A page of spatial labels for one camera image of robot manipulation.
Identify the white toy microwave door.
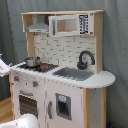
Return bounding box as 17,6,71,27
49,13,93,37

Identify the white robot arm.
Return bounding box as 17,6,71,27
0,55,40,128

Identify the wooden toy kitchen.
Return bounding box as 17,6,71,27
10,10,115,128

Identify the grey sink basin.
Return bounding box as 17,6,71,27
53,67,93,81

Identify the black toy faucet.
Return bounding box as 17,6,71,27
77,50,95,70

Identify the black stovetop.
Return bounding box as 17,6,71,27
20,63,57,73

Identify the small metal pot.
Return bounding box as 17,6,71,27
25,57,41,67

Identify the red right stove knob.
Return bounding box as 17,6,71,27
33,81,38,87

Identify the red stove knob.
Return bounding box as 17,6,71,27
33,81,38,87
13,75,20,83

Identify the white fridge door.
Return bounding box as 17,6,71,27
46,80,83,128

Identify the grey range hood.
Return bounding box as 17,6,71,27
26,15,49,33

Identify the red left stove knob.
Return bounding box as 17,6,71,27
13,75,20,83

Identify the oven door with window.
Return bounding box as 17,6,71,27
18,90,38,116

